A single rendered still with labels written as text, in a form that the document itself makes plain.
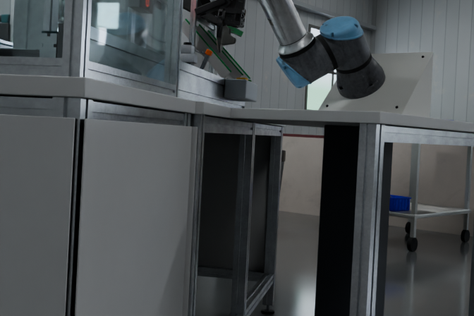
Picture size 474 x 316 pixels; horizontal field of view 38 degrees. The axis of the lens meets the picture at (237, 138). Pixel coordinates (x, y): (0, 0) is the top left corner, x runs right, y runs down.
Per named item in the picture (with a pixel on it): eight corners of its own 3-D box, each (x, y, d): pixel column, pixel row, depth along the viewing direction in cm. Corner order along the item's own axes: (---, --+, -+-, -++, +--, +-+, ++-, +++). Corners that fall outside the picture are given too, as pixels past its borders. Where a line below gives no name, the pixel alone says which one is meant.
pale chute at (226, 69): (235, 82, 270) (243, 74, 269) (223, 79, 258) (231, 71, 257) (192, 32, 277) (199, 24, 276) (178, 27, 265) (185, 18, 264)
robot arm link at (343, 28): (377, 56, 206) (364, 19, 198) (338, 78, 206) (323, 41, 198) (360, 41, 216) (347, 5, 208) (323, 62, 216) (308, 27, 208)
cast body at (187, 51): (197, 63, 242) (198, 44, 242) (194, 62, 237) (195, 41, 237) (173, 63, 243) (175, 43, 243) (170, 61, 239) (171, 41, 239)
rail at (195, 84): (244, 114, 253) (245, 84, 253) (175, 100, 166) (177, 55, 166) (229, 113, 254) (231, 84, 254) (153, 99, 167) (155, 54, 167)
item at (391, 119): (503, 135, 233) (503, 126, 233) (379, 123, 163) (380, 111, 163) (324, 128, 277) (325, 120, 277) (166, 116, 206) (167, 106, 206)
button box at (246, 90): (257, 101, 237) (257, 84, 237) (245, 98, 217) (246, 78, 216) (236, 101, 239) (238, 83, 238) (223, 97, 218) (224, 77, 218)
